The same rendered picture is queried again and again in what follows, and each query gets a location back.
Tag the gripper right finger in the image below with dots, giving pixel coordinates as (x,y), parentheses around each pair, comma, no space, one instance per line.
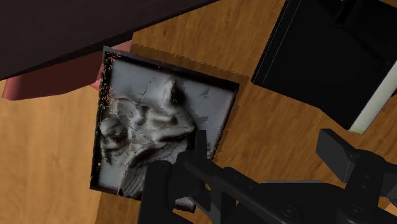
(369,173)

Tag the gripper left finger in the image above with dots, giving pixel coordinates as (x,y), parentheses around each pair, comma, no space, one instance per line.
(161,192)

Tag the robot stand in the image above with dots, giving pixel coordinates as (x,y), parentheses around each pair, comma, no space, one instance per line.
(322,56)

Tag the pink flat object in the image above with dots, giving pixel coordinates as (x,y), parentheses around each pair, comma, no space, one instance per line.
(52,80)

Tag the dark brown furniture panel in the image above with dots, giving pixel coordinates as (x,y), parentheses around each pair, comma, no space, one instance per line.
(62,28)

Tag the grey relief picture, black frame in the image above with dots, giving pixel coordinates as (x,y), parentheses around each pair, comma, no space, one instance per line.
(149,93)

